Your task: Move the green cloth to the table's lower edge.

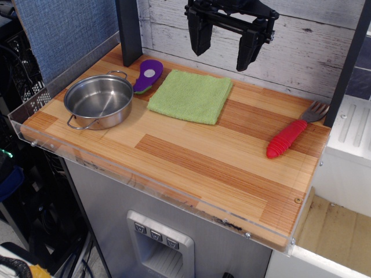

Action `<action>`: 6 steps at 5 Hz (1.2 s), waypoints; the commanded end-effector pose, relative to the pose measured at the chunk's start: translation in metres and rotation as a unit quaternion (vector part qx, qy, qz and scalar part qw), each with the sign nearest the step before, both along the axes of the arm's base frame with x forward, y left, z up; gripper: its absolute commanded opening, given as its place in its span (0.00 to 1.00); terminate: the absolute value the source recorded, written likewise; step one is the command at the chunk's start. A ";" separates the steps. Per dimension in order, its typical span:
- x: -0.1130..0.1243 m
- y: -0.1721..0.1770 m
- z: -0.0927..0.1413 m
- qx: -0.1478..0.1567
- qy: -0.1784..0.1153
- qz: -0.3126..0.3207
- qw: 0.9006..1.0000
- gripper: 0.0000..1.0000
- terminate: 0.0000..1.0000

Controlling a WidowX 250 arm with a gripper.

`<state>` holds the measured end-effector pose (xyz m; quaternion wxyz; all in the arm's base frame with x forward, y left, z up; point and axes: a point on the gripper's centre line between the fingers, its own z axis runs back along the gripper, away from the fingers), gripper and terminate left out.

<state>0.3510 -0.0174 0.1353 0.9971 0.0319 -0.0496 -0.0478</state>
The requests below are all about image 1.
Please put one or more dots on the black plastic crate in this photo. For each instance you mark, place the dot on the black plastic crate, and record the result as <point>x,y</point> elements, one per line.
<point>23,68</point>

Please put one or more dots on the red handled fork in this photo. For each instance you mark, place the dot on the red handled fork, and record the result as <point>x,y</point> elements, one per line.
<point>286,137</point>

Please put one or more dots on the black vertical post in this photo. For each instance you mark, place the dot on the black vertical post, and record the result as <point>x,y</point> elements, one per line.
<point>349,64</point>
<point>129,30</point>

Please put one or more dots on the stainless steel pot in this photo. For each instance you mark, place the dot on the stainless steel pot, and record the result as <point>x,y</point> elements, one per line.
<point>99,102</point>

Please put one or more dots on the black right vertical post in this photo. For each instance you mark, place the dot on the black right vertical post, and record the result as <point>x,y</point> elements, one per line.
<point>349,64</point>

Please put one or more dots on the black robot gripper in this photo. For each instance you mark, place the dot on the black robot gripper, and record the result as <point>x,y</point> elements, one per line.
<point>253,19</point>

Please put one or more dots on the silver toy fridge dispenser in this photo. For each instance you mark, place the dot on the silver toy fridge dispenser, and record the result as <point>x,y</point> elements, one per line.
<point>161,250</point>

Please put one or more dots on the clear acrylic table guard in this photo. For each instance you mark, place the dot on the clear acrylic table guard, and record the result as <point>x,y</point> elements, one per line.
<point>213,183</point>

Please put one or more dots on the blue fabric panel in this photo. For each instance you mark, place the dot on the blue fabric panel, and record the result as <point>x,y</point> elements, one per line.
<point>68,37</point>

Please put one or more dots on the purple toy eggplant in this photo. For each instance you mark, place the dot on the purple toy eggplant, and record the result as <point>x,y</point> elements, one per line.
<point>150,72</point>

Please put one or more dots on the green cloth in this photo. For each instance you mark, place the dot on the green cloth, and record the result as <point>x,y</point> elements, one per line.
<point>191,97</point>

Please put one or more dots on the white toy sink unit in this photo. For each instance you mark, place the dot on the white toy sink unit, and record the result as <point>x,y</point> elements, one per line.
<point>343,174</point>

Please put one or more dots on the black left vertical post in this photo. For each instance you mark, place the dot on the black left vertical post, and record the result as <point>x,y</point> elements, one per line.
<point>129,30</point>

